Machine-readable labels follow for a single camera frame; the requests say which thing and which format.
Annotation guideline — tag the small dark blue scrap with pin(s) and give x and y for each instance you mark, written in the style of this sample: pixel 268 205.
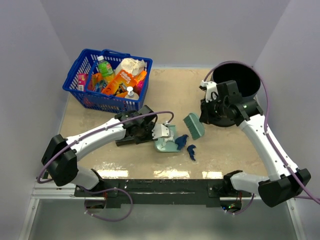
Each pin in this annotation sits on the small dark blue scrap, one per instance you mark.
pixel 191 151

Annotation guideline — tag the pink small box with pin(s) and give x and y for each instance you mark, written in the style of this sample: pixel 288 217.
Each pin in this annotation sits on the pink small box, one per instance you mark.
pixel 82 81

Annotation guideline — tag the teal plastic dustpan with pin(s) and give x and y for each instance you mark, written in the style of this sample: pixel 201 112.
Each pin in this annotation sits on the teal plastic dustpan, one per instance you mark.
pixel 170 147

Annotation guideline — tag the green drink bottle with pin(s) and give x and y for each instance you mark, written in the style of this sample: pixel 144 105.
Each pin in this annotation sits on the green drink bottle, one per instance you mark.
pixel 105 69

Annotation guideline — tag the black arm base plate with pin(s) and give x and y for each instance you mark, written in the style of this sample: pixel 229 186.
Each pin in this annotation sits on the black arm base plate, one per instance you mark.
pixel 205 192

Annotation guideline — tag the green black razor box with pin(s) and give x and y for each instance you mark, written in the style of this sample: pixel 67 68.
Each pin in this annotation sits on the green black razor box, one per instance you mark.
pixel 129 140

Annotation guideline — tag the colourful snack packet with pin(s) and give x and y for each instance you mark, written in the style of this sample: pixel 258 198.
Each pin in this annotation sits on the colourful snack packet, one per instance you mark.
pixel 97 83

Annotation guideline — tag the aluminium table frame rail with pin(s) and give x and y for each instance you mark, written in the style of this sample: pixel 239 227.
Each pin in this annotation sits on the aluminium table frame rail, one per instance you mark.
pixel 46 189

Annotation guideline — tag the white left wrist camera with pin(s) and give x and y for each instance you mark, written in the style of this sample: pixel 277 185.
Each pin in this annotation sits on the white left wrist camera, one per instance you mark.
pixel 161 130

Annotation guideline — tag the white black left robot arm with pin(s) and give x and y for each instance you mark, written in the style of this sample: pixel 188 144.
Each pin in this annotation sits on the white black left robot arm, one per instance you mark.
pixel 62 155

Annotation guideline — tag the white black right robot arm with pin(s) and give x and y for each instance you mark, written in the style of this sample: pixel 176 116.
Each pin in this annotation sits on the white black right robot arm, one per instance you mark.
pixel 262 140

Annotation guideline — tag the white paper scrap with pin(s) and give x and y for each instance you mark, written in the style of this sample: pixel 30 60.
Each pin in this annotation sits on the white paper scrap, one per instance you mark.
pixel 167 139

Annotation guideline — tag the orange sponge package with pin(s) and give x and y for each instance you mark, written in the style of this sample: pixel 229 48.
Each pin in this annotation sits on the orange sponge package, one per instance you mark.
pixel 141 77

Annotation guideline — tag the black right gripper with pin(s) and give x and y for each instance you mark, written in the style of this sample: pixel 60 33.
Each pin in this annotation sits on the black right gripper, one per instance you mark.
pixel 206 116

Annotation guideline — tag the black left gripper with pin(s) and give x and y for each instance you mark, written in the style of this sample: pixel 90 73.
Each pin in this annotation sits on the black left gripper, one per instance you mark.
pixel 138 140

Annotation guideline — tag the orange razor package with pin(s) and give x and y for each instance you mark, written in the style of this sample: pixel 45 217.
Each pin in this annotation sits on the orange razor package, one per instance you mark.
pixel 118 86

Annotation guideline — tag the dark blue paper scrap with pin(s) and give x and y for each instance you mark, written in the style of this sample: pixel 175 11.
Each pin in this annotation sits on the dark blue paper scrap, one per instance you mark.
pixel 181 141

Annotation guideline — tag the dark round trash bin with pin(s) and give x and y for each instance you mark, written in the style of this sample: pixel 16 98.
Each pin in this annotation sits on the dark round trash bin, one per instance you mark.
pixel 237 85

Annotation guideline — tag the teal hand brush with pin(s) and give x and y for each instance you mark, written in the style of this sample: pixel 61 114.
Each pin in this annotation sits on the teal hand brush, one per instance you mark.
pixel 195 127

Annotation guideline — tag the beige pump soap bottle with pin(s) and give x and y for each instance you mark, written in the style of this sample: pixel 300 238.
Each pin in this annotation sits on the beige pump soap bottle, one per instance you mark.
pixel 131 95

